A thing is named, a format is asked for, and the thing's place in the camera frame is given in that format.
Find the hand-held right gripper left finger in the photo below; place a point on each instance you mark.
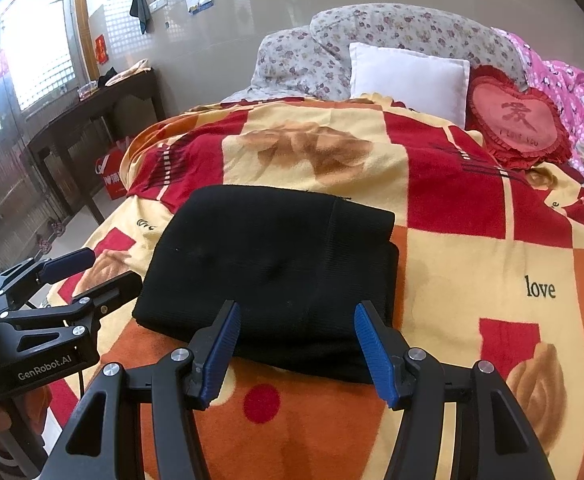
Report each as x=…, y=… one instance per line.
x=222, y=355

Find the dark hanging towel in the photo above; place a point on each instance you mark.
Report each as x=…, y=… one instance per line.
x=139, y=5

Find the pink printed blanket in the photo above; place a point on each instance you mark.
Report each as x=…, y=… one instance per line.
x=576, y=90

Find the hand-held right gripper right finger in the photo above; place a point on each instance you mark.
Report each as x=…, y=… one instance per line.
x=371, y=355

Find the red paper wall sticker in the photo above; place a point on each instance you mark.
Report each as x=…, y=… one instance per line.
x=100, y=49
x=0, y=66

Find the red yellow printed blanket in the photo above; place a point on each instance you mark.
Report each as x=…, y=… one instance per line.
x=471, y=260

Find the red shopping bag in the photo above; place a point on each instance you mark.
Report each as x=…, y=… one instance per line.
x=114, y=180

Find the black pants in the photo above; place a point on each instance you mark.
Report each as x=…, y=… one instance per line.
x=272, y=260

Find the floral quilt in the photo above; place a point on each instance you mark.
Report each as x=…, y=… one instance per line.
x=322, y=55

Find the white pillow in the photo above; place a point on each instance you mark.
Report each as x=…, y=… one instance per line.
x=401, y=77

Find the dark wooden table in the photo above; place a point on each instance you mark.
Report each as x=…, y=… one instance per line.
x=72, y=120

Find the clear plastic box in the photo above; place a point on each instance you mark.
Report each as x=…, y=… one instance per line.
x=87, y=90

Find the small black item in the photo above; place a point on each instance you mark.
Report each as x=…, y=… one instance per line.
x=107, y=79

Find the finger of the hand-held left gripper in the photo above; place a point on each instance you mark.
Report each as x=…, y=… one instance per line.
x=67, y=262
x=117, y=290

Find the carved wooden door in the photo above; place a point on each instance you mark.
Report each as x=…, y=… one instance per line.
x=12, y=200

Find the red heart cushion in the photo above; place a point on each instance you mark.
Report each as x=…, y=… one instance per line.
x=516, y=120

